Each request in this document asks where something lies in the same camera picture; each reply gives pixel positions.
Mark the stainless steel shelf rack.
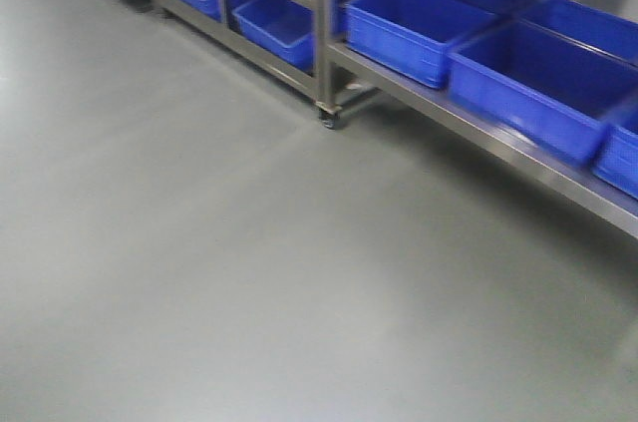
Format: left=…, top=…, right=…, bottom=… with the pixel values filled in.
left=151, top=0, right=637, bottom=234

